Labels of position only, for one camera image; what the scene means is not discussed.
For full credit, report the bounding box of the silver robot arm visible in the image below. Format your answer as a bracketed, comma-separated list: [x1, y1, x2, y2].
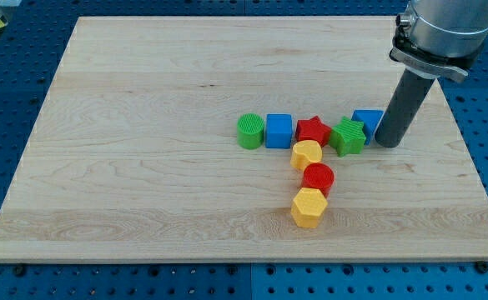
[390, 0, 488, 83]

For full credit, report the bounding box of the green cylinder block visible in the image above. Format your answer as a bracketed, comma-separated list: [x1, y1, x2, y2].
[237, 113, 264, 149]

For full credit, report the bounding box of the blue cube block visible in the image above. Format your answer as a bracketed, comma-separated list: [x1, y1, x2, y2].
[265, 114, 293, 148]

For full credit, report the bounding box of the yellow heart block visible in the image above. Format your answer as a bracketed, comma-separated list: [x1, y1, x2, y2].
[290, 140, 323, 171]

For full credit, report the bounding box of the red star block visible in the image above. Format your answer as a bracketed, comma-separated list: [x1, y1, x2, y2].
[295, 116, 332, 147]

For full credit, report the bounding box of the red cylinder block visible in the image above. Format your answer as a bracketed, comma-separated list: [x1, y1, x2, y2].
[301, 162, 335, 198]

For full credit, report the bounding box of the light wooden board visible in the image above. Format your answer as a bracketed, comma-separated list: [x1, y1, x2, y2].
[0, 17, 488, 263]

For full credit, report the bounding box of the yellow hexagon block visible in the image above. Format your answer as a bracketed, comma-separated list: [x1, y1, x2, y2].
[290, 187, 328, 228]

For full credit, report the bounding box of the green star block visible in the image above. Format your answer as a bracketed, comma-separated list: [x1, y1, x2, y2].
[329, 117, 366, 157]

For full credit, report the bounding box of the blue block behind star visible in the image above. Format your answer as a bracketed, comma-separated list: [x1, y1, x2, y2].
[351, 109, 384, 145]

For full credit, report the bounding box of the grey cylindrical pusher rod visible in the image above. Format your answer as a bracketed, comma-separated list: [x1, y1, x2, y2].
[375, 69, 435, 148]

